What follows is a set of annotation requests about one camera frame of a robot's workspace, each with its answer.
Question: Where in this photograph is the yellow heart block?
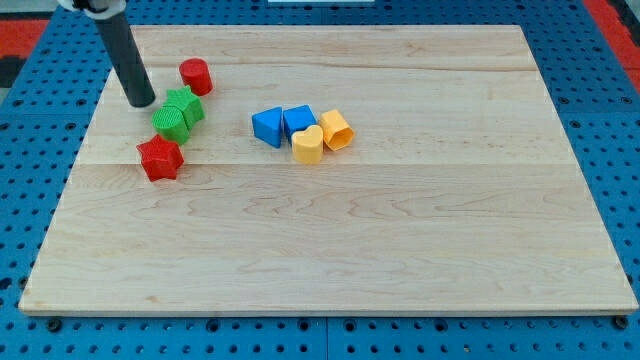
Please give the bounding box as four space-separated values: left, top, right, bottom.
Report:
291 125 324 165

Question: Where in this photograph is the blue cube block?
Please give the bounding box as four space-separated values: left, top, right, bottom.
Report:
283 105 317 142

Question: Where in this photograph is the yellow hexagon block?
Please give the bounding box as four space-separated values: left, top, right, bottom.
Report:
318 109 355 151

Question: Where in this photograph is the blue triangle block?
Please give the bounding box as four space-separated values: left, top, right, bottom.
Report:
251 107 283 148

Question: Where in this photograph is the light wooden board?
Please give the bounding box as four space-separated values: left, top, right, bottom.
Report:
19 25 638 317

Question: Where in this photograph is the green star block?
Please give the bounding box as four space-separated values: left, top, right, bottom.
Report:
164 85 205 130

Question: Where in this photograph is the red star block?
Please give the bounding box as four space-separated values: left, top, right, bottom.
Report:
136 135 184 182

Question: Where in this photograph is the green cylinder block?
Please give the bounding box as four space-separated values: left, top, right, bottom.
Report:
151 106 190 145

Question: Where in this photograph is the red cylinder block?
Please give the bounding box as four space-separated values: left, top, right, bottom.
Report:
179 58 214 96

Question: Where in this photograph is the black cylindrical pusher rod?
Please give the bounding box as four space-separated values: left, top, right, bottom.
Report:
95 12 156 108

